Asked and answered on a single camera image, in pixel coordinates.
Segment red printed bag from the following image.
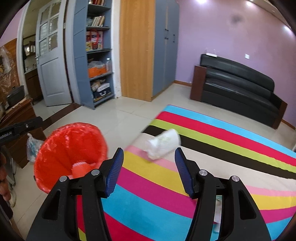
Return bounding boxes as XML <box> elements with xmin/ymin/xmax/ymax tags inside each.
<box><xmin>86</xmin><ymin>30</ymin><xmax>103</xmax><ymax>51</ymax></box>

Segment large orange foam fruit net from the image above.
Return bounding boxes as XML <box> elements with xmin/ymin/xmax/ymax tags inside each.
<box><xmin>71</xmin><ymin>161</ymin><xmax>97</xmax><ymax>179</ymax></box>

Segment orange box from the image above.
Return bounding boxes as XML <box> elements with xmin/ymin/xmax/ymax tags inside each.
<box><xmin>88</xmin><ymin>61</ymin><xmax>107</xmax><ymax>78</ymax></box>

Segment black leather sofa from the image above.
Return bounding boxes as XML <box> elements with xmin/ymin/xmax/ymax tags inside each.
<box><xmin>190</xmin><ymin>54</ymin><xmax>288</xmax><ymax>130</ymax></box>

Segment grey-blue glazed door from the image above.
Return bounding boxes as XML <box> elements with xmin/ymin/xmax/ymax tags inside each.
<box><xmin>35</xmin><ymin>0</ymin><xmax>73</xmax><ymax>107</ymax></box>

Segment dark blue case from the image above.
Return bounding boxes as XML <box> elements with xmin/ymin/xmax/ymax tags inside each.
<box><xmin>93</xmin><ymin>89</ymin><xmax>113</xmax><ymax>101</ymax></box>

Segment black pot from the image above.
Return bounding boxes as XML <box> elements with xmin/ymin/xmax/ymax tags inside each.
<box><xmin>6</xmin><ymin>85</ymin><xmax>25</xmax><ymax>107</ymax></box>

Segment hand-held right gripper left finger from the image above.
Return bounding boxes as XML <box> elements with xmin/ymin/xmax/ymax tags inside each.
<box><xmin>26</xmin><ymin>148</ymin><xmax>125</xmax><ymax>241</ymax></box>

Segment person's left hand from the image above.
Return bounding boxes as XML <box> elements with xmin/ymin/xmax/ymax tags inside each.
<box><xmin>0</xmin><ymin>152</ymin><xmax>8</xmax><ymax>200</ymax></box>

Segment brown wooden cabinet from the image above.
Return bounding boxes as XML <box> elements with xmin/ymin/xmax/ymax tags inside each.
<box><xmin>0</xmin><ymin>98</ymin><xmax>47</xmax><ymax>168</ymax></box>

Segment red-lined waste bin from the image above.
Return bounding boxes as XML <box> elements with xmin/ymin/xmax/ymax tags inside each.
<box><xmin>33</xmin><ymin>123</ymin><xmax>109</xmax><ymax>194</ymax></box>

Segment row of books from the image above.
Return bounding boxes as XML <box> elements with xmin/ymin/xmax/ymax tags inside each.
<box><xmin>87</xmin><ymin>16</ymin><xmax>105</xmax><ymax>27</ymax></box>

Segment wooden wall panel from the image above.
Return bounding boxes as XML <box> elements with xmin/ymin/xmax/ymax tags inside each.
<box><xmin>0</xmin><ymin>38</ymin><xmax>20</xmax><ymax>109</ymax></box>

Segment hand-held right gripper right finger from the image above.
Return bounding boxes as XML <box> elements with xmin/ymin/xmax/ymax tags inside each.
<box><xmin>174</xmin><ymin>147</ymin><xmax>272</xmax><ymax>241</ymax></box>

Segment wooden wardrobe with blue doors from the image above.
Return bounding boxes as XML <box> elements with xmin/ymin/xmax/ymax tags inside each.
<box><xmin>119</xmin><ymin>0</ymin><xmax>179</xmax><ymax>102</ymax></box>

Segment clear plastic wall bag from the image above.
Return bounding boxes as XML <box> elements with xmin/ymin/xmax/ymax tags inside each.
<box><xmin>0</xmin><ymin>46</ymin><xmax>14</xmax><ymax>75</ymax></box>

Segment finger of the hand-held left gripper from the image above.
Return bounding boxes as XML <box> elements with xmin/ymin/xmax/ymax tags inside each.
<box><xmin>0</xmin><ymin>116</ymin><xmax>43</xmax><ymax>134</ymax></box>

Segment clear plastic bag on floor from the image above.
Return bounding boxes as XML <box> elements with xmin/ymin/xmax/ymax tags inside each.
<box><xmin>26</xmin><ymin>133</ymin><xmax>44</xmax><ymax>163</ymax></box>

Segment dark kitchen counter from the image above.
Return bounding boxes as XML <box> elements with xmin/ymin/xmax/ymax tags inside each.
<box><xmin>23</xmin><ymin>67</ymin><xmax>43</xmax><ymax>102</ymax></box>

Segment blue-grey bookshelf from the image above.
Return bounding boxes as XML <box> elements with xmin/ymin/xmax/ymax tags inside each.
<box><xmin>73</xmin><ymin>0</ymin><xmax>115</xmax><ymax>110</ymax></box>

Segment striped colourful blanket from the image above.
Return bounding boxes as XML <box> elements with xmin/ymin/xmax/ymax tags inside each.
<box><xmin>77</xmin><ymin>105</ymin><xmax>296</xmax><ymax>241</ymax></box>

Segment cardboard boxes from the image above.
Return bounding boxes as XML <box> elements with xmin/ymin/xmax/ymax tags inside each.
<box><xmin>91</xmin><ymin>80</ymin><xmax>110</xmax><ymax>92</ymax></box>

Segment small white wrapper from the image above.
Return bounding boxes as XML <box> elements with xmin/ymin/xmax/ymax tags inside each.
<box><xmin>145</xmin><ymin>128</ymin><xmax>181</xmax><ymax>160</ymax></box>

